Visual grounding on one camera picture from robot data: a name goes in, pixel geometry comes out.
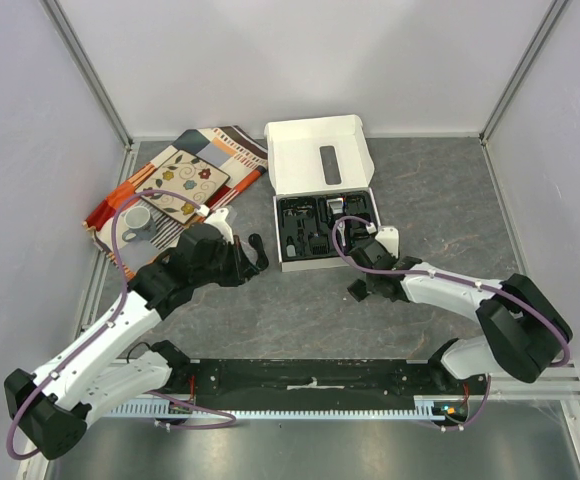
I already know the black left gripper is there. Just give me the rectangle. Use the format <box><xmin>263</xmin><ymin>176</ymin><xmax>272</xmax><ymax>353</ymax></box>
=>
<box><xmin>192</xmin><ymin>235</ymin><xmax>260</xmax><ymax>288</ymax></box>

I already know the black clipper guard comb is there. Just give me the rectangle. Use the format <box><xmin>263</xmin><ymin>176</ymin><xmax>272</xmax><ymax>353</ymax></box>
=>
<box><xmin>347</xmin><ymin>279</ymin><xmax>370</xmax><ymax>302</ymax></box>

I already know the silver black hair clipper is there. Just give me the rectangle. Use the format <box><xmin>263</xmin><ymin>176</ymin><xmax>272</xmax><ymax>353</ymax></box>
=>
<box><xmin>326</xmin><ymin>197</ymin><xmax>345</xmax><ymax>237</ymax></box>

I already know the white cardboard clipper box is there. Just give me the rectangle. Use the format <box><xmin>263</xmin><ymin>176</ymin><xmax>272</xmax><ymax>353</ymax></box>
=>
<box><xmin>264</xmin><ymin>115</ymin><xmax>381</xmax><ymax>273</ymax></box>

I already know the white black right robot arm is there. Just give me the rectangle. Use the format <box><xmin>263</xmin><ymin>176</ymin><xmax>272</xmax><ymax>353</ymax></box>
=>
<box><xmin>348</xmin><ymin>240</ymin><xmax>573</xmax><ymax>394</ymax></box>

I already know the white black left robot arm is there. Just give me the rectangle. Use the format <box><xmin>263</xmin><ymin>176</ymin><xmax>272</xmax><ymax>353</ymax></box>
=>
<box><xmin>4</xmin><ymin>218</ymin><xmax>269</xmax><ymax>461</ymax></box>

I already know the black guard comb in tray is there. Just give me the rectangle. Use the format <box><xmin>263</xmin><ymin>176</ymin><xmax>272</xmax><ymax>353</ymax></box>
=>
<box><xmin>308</xmin><ymin>235</ymin><xmax>330</xmax><ymax>256</ymax></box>

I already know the black plastic tray insert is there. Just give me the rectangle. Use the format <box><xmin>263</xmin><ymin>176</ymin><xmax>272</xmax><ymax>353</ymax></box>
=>
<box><xmin>275</xmin><ymin>190</ymin><xmax>379</xmax><ymax>264</ymax></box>

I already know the floral square plate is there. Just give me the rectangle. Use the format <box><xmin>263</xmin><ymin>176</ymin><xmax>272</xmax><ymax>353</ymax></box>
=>
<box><xmin>137</xmin><ymin>146</ymin><xmax>230</xmax><ymax>224</ymax></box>

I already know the grey ceramic mug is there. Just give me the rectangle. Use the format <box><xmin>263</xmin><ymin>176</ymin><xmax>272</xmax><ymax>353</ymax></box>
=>
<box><xmin>122</xmin><ymin>205</ymin><xmax>157</xmax><ymax>242</ymax></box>

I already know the colourful patchwork cloth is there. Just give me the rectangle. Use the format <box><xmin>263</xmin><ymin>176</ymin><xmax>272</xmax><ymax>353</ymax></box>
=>
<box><xmin>84</xmin><ymin>126</ymin><xmax>268</xmax><ymax>280</ymax></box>

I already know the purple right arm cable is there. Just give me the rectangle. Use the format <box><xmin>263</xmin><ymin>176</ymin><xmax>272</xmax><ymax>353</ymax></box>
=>
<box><xmin>330</xmin><ymin>215</ymin><xmax>574</xmax><ymax>434</ymax></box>

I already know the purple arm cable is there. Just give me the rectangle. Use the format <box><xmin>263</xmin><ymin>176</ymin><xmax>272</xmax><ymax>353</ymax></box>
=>
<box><xmin>330</xmin><ymin>215</ymin><xmax>574</xmax><ymax>434</ymax></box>
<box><xmin>5</xmin><ymin>188</ymin><xmax>239</xmax><ymax>460</ymax></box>

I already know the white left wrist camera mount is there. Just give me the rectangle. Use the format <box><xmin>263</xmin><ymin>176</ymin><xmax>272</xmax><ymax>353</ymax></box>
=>
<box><xmin>195</xmin><ymin>205</ymin><xmax>237</xmax><ymax>244</ymax></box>

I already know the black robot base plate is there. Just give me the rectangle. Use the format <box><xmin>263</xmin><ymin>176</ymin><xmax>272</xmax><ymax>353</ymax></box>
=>
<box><xmin>132</xmin><ymin>357</ymin><xmax>489</xmax><ymax>411</ymax></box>

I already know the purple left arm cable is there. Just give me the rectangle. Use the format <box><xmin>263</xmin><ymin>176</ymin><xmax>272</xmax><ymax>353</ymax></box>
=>
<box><xmin>5</xmin><ymin>188</ymin><xmax>239</xmax><ymax>460</ymax></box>

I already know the white slotted cable duct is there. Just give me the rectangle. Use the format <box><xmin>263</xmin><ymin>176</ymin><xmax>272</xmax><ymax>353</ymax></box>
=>
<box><xmin>105</xmin><ymin>397</ymin><xmax>457</xmax><ymax>421</ymax></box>

